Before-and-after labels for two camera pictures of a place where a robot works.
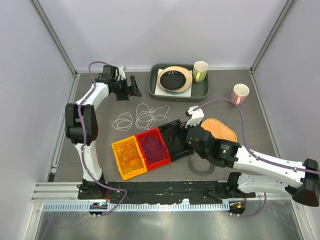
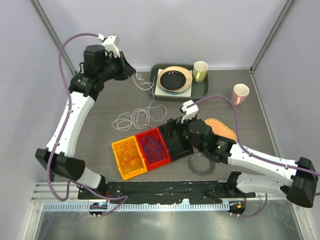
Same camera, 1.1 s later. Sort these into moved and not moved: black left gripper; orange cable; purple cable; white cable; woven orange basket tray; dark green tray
Moved: white cable; black left gripper
Not moved: dark green tray; orange cable; purple cable; woven orange basket tray
